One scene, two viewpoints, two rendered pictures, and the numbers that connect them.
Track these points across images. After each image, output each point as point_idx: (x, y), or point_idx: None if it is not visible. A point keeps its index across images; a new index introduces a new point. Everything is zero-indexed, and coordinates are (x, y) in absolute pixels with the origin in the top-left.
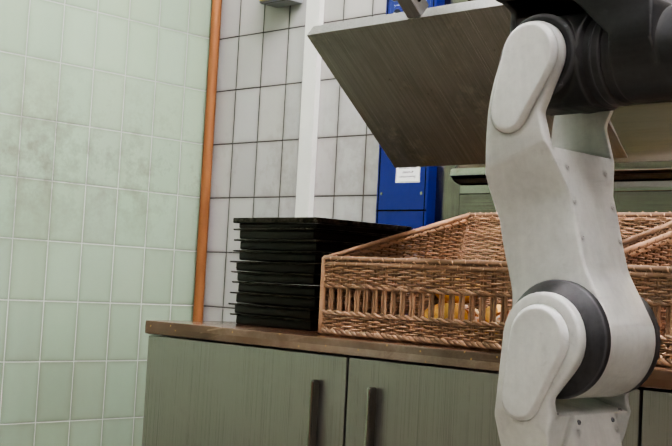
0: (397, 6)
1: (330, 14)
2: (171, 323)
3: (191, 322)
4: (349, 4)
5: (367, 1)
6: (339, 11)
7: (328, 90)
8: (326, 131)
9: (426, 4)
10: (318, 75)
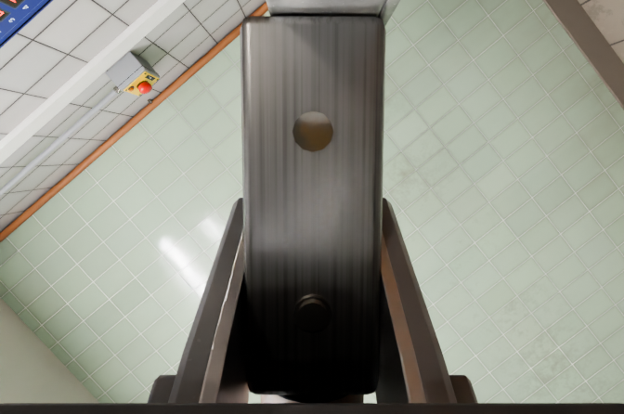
0: None
1: (118, 27)
2: None
3: None
4: (96, 20)
5: (77, 9)
6: (109, 23)
7: None
8: None
9: (266, 41)
10: None
